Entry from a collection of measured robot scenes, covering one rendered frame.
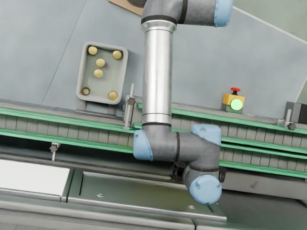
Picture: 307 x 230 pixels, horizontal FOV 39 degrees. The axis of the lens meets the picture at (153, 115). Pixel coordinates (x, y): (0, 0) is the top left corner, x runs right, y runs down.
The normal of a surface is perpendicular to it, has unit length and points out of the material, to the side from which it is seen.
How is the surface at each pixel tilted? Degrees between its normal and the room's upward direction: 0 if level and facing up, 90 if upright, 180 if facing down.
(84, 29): 0
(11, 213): 90
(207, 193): 0
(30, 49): 0
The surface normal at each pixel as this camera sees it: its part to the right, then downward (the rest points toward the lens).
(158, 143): 0.12, -0.20
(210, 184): 0.11, 0.13
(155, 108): -0.13, -0.20
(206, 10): 0.07, 0.51
